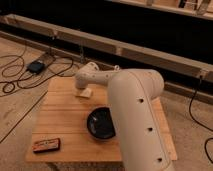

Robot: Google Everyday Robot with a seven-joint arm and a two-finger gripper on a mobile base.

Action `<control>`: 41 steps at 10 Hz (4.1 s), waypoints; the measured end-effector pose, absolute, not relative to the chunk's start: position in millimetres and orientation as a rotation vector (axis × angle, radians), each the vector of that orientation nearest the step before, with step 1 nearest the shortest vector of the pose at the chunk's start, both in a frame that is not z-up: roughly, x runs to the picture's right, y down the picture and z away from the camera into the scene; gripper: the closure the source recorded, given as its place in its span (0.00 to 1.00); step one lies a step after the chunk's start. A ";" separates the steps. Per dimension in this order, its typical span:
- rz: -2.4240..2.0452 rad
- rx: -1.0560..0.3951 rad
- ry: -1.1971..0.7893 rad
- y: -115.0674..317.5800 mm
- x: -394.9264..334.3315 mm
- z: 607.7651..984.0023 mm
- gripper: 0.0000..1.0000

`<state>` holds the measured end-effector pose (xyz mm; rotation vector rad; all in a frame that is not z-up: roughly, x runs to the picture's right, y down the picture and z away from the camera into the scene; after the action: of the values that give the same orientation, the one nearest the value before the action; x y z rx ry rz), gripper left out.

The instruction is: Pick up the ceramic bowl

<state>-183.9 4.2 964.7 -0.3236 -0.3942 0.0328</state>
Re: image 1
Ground red black candy box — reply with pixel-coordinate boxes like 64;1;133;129
32;138;60;153

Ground white soap bar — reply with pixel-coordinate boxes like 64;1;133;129
76;88;92;98

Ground black floor cable left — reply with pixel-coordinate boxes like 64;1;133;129
0;43;81;144

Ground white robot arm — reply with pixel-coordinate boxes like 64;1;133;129
75;62;175;171

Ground blue power adapter box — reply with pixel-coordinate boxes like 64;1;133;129
27;61;45;74

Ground black ceramic bowl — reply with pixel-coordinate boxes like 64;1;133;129
87;107;116;140

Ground black floor cable right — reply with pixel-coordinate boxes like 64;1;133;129
188;77;213;165

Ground wooden frame beam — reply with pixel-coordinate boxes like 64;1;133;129
0;14;213;83

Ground wooden table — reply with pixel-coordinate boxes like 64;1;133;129
26;78;177;164

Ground black floor cable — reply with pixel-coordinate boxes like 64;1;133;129
0;43;81;144
188;77;213;165

